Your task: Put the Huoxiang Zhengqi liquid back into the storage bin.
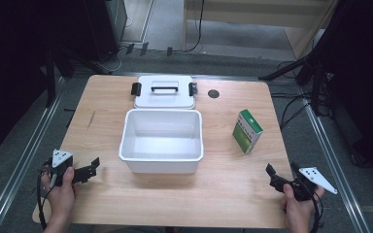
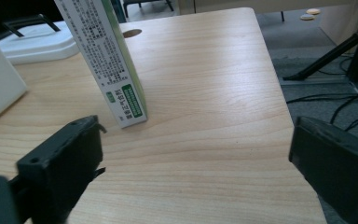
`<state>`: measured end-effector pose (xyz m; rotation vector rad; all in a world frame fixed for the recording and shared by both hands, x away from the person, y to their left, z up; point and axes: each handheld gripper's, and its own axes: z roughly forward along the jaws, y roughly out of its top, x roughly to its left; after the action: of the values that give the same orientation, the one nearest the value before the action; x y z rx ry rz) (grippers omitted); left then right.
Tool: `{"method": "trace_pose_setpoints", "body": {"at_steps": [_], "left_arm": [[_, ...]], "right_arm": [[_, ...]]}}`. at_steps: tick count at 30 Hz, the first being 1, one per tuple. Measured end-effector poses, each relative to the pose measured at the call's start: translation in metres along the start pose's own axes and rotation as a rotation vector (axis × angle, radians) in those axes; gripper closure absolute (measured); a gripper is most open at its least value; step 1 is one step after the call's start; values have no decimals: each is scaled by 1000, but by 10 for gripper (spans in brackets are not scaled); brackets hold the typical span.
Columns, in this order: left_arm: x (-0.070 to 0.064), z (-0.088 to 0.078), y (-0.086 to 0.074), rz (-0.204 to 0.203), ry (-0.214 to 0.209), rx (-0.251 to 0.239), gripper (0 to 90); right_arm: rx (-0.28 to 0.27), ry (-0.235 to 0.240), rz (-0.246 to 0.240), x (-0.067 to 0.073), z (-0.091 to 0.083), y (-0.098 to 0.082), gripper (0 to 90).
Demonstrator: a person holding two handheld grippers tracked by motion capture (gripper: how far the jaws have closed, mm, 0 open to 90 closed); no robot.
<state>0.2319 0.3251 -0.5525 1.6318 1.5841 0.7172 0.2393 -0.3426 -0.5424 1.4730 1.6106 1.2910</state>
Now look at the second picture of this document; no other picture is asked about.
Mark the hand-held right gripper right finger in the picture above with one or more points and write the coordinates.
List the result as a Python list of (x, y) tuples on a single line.
[(338, 161)]

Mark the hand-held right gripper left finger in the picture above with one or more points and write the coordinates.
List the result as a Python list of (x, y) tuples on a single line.
[(60, 169)]

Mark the white and green medicine box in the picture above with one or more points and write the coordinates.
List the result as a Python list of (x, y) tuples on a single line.
[(112, 62)]

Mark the black tripod stand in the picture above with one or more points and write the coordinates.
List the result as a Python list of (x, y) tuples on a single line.
[(341, 49)]

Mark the white plastic tray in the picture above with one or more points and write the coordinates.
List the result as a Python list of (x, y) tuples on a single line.
[(40, 43)]

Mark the black metal stand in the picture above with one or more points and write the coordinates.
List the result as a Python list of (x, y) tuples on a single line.
[(21, 23)]

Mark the black chair base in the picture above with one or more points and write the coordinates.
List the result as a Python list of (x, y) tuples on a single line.
[(146, 4)]

